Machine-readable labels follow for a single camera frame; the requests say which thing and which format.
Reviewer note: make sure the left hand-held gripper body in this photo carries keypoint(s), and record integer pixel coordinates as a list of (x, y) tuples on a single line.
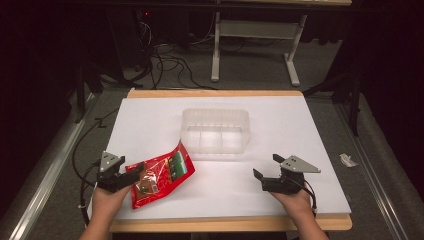
[(111, 175)]

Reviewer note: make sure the black metal stand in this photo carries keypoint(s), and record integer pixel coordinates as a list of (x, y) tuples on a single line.
[(85, 83), (346, 90)]

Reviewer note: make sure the crumpled white paper scrap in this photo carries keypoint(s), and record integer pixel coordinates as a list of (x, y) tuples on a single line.
[(347, 160)]

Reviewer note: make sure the red snack packet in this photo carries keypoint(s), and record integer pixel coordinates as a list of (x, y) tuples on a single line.
[(163, 175)]

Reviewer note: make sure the person's left hand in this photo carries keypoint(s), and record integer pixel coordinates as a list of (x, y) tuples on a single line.
[(105, 203)]

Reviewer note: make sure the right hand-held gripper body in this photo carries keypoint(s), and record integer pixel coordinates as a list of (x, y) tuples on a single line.
[(288, 175)]

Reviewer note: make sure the clear plastic container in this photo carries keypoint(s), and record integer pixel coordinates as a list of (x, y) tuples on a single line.
[(215, 130)]

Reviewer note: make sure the white metal desk frame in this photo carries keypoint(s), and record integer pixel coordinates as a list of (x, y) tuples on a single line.
[(255, 40)]

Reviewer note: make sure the aluminium floor rail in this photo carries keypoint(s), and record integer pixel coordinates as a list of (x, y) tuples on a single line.
[(370, 166), (50, 173)]

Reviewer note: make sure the white board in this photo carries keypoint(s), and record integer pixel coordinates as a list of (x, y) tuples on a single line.
[(233, 186)]

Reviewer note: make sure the person's right hand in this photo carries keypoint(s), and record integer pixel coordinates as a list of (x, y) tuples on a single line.
[(293, 201)]

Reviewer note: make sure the wooden table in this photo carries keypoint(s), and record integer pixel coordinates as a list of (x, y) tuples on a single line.
[(213, 93)]

